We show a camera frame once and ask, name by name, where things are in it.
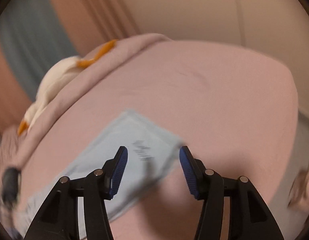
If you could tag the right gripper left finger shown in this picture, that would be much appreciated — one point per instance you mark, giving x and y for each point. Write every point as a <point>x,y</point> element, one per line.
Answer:
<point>114,169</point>

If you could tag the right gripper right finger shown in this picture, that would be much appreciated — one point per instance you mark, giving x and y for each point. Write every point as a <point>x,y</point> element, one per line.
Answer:
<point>193,172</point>

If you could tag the folded dark blue jeans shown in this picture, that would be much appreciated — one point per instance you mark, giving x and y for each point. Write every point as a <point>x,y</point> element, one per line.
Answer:
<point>10,186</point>

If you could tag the pink curtain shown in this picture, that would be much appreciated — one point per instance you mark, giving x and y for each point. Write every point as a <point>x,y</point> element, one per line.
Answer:
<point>88,23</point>

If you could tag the mauve quilted comforter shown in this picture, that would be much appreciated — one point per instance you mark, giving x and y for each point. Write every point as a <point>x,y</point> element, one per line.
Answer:
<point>16,150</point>

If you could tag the blue grey curtain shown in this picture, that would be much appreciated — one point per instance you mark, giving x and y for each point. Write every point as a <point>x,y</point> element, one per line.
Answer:
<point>33,40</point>

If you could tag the pink bed sheet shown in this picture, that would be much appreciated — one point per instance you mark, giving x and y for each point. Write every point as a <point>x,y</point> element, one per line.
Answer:
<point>235,109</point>

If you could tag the white goose plush toy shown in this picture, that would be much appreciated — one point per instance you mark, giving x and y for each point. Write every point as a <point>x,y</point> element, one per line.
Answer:
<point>55,80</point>

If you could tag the person's right hand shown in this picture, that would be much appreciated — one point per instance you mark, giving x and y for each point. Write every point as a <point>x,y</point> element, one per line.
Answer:
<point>299,193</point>

